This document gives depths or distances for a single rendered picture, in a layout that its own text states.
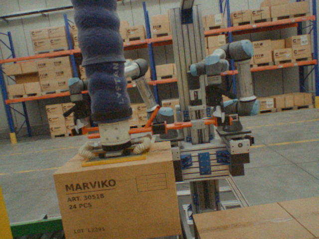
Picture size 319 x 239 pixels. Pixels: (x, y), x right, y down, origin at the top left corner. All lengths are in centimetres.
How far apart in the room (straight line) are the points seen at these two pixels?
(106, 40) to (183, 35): 91
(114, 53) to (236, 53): 86
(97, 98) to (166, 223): 73
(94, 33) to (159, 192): 85
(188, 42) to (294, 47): 762
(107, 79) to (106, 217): 70
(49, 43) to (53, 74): 107
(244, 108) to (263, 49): 731
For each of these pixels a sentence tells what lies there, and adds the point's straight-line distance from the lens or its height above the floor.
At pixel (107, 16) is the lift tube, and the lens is 131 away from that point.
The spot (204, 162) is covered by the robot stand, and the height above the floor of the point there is 82.
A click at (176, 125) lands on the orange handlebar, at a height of 122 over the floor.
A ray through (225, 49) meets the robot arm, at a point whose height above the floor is 164.
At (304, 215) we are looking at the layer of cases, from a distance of 184.
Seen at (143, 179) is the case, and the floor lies 101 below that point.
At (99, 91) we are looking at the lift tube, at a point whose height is 146.
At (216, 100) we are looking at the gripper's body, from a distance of 134.
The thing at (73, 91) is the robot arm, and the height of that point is 148.
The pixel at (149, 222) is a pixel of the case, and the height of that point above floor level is 77.
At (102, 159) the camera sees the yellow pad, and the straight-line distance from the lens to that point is 131.
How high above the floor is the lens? 145
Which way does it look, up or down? 8 degrees down
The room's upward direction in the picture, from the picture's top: 7 degrees counter-clockwise
